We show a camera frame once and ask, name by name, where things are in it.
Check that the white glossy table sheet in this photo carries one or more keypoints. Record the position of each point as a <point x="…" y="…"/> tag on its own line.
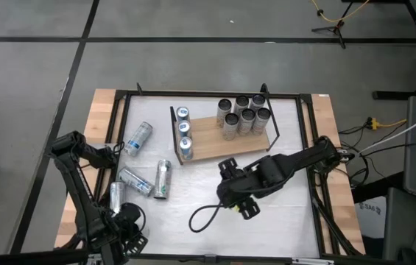
<point x="266" y="235"/>

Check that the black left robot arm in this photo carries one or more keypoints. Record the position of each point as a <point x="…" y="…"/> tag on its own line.
<point x="79" y="191"/>

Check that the black desk frame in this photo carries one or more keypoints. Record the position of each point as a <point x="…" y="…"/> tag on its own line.
<point x="395" y="95"/>

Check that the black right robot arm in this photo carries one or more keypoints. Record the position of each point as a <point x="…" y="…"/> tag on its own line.
<point x="303" y="156"/>

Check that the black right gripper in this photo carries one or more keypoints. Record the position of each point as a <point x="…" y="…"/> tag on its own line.
<point x="239" y="187"/>

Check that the black metal table frame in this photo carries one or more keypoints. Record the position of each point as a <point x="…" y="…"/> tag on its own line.
<point x="211" y="94"/>

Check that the silver can teal band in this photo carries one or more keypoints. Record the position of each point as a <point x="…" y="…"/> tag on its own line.
<point x="135" y="181"/>

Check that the black tripod stand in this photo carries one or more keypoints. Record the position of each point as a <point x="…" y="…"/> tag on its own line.
<point x="336" y="31"/>

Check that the grey bin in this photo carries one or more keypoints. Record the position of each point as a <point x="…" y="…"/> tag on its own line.
<point x="406" y="228"/>

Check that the Celsius Peach Vibe can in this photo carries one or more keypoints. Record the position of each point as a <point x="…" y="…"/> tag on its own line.
<point x="246" y="121"/>

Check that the white printed box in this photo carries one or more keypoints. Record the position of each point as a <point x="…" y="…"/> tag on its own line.
<point x="371" y="221"/>

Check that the Celsius Tropical Vibe can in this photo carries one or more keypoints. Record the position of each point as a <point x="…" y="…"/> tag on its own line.
<point x="241" y="101"/>
<point x="230" y="125"/>
<point x="224" y="105"/>

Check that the black-top white Celsius can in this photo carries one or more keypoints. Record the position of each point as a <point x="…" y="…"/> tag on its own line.
<point x="262" y="119"/>
<point x="162" y="179"/>
<point x="257" y="99"/>

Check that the black clamp hook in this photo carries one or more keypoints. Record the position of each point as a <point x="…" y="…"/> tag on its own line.
<point x="264" y="88"/>
<point x="139" y="88"/>

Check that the wooden shelf black metal frame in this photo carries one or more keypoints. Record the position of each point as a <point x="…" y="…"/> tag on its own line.
<point x="211" y="143"/>

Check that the silver can pink band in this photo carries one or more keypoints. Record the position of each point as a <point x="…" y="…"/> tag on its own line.
<point x="116" y="197"/>

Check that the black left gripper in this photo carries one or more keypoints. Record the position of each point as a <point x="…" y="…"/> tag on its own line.
<point x="126" y="221"/>

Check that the silver blue Red Bull can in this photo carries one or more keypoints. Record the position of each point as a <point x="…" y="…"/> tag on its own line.
<point x="182" y="112"/>
<point x="186" y="143"/>
<point x="184" y="128"/>

